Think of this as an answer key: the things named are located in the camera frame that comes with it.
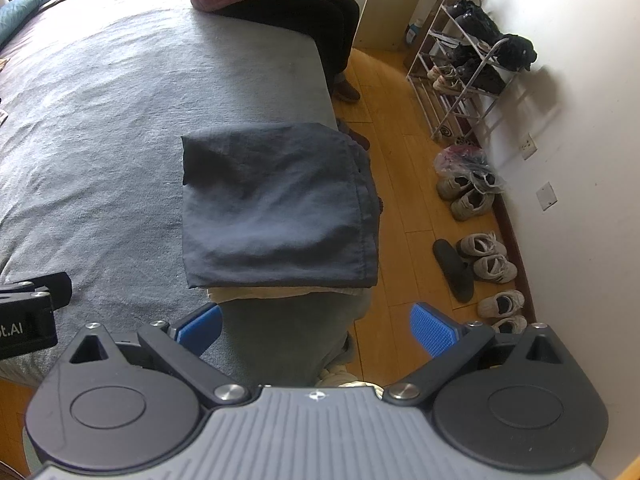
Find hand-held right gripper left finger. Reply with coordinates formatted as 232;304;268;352
65;302;251;406

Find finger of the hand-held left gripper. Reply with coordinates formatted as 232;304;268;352
0;272;72;311

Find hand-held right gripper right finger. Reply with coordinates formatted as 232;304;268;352
382;302;571;405

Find dark navy garment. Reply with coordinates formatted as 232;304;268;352
180;122;383;291

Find black slipper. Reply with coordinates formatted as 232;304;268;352
432;239;475;303

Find white sneaker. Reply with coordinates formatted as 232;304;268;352
492;315;528;335
472;254;518;282
459;232;507;257
477;290;525;318

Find grey sneaker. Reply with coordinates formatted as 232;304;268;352
437;172;476;201
452;187;496;221

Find grey bed blanket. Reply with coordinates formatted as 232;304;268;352
0;0;373;391

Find pink plastic bag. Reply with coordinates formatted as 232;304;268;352
434;144;488;176

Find dark brown slipper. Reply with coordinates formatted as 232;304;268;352
336;117;371;152

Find metal shoe rack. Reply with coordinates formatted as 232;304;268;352
405;0;531;143

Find white sneakers on rack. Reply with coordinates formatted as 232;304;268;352
427;62;468;93

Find black sneakers pair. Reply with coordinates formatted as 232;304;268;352
440;45;506;95

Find teal pillow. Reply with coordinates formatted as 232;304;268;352
0;0;51;51

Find black bag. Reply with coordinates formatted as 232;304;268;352
492;34;538;72

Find black shoes pair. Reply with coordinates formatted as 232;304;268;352
445;0;503;43

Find white cabinet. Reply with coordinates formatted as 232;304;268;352
347;0;441;52

